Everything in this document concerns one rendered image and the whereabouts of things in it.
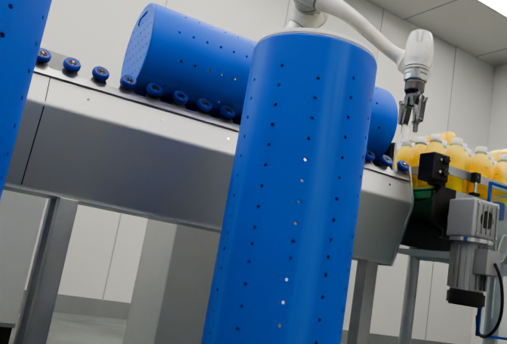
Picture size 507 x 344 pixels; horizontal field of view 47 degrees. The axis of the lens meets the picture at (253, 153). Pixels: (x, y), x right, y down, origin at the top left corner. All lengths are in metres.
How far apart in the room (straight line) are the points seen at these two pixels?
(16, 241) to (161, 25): 1.68
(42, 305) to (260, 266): 0.62
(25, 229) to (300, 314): 2.09
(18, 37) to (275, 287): 0.62
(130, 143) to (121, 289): 3.06
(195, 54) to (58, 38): 2.95
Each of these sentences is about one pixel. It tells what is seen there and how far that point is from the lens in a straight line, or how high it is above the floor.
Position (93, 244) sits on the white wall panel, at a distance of 4.44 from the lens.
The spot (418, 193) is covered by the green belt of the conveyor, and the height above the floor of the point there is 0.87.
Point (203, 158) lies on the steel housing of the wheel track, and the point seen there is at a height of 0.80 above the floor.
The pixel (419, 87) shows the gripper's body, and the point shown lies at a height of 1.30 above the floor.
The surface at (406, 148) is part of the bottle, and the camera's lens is 2.20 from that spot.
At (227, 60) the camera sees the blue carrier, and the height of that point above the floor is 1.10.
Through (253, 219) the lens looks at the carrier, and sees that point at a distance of 1.14.
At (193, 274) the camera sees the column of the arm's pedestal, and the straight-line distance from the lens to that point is 2.18.
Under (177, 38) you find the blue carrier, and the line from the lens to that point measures 1.63.
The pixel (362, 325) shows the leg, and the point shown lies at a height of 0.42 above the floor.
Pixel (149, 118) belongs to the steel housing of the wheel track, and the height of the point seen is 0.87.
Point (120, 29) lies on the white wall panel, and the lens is 4.69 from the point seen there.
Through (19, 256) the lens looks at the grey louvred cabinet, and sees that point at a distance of 3.03.
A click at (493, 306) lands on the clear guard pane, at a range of 2.09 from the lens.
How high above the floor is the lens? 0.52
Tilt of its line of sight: 11 degrees up
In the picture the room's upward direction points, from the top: 10 degrees clockwise
